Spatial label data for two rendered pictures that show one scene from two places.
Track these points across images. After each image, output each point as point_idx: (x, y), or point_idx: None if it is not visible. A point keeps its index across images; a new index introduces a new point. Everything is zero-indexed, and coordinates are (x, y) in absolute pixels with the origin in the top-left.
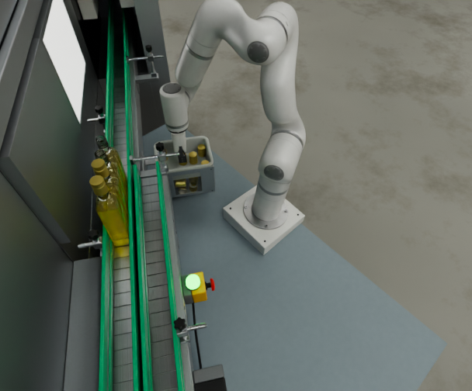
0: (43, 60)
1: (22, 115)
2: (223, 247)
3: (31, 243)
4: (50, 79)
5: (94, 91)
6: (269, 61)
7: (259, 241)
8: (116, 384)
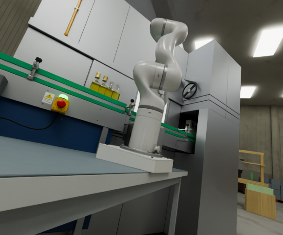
0: (133, 83)
1: (108, 68)
2: None
3: (76, 76)
4: (131, 87)
5: None
6: (152, 24)
7: (105, 144)
8: None
